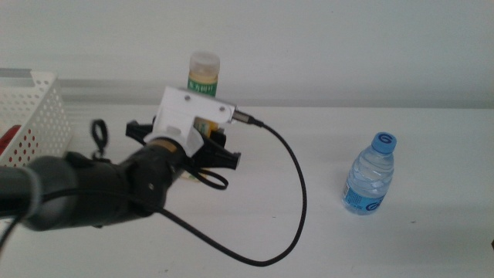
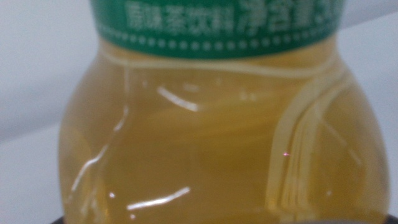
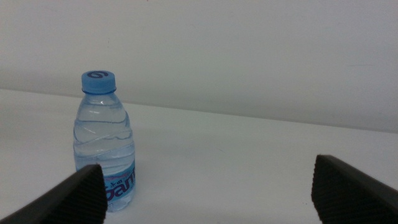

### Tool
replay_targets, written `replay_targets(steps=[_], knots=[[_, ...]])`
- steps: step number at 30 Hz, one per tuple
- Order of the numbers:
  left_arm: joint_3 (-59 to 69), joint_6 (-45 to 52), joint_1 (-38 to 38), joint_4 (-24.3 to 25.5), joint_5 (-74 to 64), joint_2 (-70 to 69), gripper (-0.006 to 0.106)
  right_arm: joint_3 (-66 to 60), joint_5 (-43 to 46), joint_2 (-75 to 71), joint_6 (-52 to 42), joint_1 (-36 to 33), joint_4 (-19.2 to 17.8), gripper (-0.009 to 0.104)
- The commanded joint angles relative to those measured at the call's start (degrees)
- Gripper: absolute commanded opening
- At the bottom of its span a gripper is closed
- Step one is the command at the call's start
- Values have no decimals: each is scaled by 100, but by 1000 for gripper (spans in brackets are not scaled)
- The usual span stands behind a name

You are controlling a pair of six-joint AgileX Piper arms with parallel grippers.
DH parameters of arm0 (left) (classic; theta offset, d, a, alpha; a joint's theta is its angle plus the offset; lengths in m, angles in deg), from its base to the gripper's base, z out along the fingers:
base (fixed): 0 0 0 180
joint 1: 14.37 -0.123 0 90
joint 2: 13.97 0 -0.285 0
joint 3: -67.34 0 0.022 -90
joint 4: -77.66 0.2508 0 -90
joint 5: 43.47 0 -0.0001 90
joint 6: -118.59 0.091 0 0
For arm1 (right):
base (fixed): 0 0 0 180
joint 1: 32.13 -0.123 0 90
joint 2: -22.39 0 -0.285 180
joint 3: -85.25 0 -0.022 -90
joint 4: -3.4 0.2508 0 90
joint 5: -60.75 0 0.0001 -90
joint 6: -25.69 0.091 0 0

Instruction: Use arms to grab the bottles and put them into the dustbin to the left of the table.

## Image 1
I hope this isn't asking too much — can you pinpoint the yellow juice bottle green label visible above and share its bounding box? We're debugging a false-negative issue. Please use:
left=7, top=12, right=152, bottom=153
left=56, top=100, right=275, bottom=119
left=181, top=51, right=222, bottom=182

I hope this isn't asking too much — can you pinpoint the red cola can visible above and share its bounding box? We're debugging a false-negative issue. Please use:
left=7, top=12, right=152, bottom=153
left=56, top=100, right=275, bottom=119
left=0, top=124, right=39, bottom=165

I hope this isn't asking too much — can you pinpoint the clear water bottle blue cap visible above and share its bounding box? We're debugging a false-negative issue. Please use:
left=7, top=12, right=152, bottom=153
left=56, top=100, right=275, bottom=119
left=340, top=131, right=398, bottom=216

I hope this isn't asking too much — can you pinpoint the white perforated plastic basket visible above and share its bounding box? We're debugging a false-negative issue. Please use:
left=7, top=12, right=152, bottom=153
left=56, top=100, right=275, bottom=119
left=0, top=70, right=74, bottom=168

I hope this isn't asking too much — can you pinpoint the thin black cable loop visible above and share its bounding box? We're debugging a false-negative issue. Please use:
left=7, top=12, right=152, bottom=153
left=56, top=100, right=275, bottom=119
left=90, top=118, right=110, bottom=161
left=184, top=164, right=229, bottom=191

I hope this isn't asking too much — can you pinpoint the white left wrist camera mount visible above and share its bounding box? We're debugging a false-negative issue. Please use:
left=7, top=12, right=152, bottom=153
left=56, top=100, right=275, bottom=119
left=144, top=85, right=236, bottom=158

